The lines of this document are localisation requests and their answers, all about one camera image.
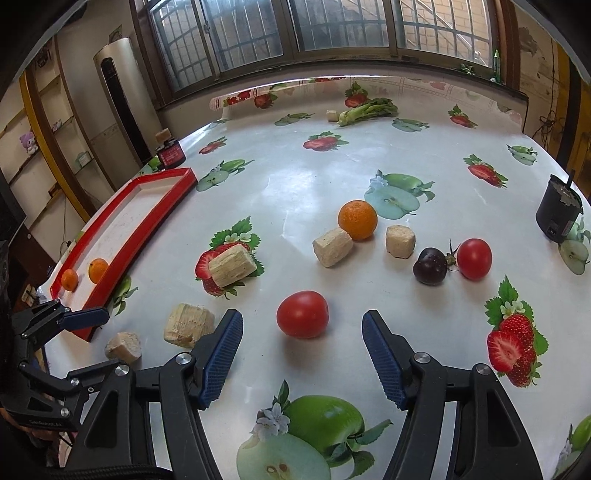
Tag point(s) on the orange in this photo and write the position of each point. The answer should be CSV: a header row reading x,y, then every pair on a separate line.
x,y
69,280
96,269
359,219

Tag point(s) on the wooden wall shelf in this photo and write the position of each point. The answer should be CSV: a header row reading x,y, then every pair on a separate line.
x,y
63,184

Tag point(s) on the fruit print tablecloth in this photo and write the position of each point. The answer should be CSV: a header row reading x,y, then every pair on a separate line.
x,y
450,166

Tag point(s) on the black motor with shaft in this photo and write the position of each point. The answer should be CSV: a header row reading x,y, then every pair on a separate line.
x,y
558,210

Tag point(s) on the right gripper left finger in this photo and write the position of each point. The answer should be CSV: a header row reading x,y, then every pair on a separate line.
x,y
145,424

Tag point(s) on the red tomato with stem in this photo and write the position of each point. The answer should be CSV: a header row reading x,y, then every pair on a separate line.
x,y
473,258

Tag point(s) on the purple plush toy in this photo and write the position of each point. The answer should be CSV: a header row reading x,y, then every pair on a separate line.
x,y
29,143

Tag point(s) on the red rimmed white tray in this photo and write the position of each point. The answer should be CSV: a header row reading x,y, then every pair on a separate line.
x,y
118,233

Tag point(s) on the green bottle on windowsill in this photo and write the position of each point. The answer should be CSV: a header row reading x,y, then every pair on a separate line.
x,y
496,67

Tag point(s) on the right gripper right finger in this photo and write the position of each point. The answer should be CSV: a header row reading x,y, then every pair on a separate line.
x,y
490,440

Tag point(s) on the tall white air conditioner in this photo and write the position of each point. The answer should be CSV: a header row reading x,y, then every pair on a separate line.
x,y
128,98

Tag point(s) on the black red motor with cork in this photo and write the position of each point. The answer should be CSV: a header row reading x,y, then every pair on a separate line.
x,y
169,151

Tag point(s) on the dark purple plum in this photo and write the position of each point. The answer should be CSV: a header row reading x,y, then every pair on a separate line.
x,y
431,267

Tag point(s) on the small beige block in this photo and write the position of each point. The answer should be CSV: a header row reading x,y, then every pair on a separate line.
x,y
400,241

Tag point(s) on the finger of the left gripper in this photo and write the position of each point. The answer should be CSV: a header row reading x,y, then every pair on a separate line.
x,y
46,393
81,318

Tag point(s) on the small beige cube by vegetable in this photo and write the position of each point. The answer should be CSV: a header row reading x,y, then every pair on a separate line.
x,y
332,116

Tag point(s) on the green leafy vegetable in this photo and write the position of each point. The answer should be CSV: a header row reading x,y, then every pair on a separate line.
x,y
375,108

